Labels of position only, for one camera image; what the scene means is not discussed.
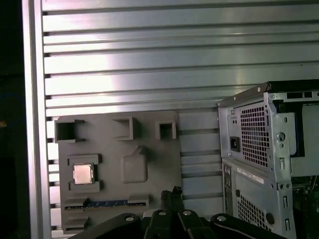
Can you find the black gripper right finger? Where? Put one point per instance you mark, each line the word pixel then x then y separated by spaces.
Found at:
pixel 189 226

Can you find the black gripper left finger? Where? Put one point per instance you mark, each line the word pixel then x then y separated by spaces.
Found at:
pixel 164 224

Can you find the silver CPU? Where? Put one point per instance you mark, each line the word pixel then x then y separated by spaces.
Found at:
pixel 83 173

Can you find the blue RAM stick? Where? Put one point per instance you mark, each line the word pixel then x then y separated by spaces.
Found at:
pixel 107 203

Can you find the grey parts rack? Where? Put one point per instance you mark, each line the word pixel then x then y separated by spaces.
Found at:
pixel 159 161

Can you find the black PC case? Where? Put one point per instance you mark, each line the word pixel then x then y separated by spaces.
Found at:
pixel 254 184

